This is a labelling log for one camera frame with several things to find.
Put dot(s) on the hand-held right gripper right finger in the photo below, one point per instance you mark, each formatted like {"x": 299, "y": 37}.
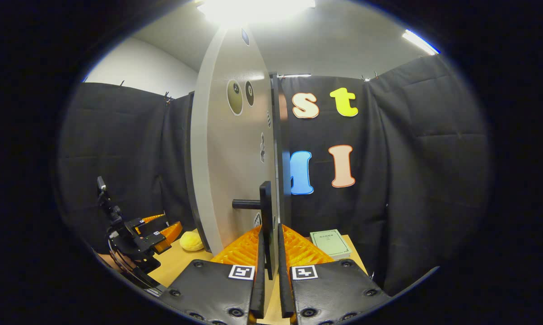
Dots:
{"x": 285, "y": 289}

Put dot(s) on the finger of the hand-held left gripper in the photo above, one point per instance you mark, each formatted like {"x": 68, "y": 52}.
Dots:
{"x": 151, "y": 224}
{"x": 169, "y": 232}

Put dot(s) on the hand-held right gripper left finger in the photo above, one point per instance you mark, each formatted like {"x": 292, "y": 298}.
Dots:
{"x": 259, "y": 289}

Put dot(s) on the grey cabinet door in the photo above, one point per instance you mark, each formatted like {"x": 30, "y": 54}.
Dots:
{"x": 235, "y": 149}

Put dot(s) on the dark grey cabinet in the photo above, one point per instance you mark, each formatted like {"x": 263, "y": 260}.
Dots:
{"x": 284, "y": 135}

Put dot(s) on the yellow round bun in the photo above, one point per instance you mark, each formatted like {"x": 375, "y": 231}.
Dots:
{"x": 191, "y": 241}

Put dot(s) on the green book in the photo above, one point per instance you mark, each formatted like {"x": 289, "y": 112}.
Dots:
{"x": 330, "y": 243}

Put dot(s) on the black backdrop cloth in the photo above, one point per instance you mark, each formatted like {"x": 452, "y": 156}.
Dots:
{"x": 411, "y": 158}

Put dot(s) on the large ceiling light panel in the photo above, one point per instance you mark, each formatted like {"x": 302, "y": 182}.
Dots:
{"x": 253, "y": 9}

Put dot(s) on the small ceiling light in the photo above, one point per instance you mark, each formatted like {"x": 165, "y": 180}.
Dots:
{"x": 420, "y": 41}

